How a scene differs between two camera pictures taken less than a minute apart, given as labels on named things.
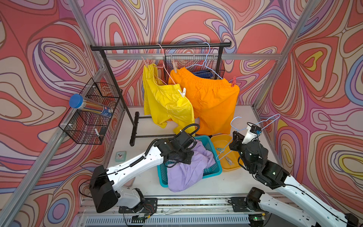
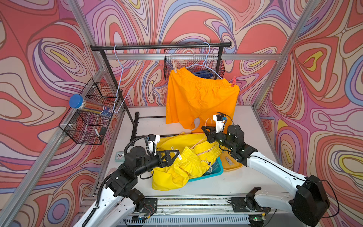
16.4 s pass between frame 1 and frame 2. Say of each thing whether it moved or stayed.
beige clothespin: stayed
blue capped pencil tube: stayed
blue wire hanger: stayed
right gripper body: moved
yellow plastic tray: stayed
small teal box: stayed
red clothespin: stayed
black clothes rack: stayed
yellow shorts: moved
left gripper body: moved
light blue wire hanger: moved
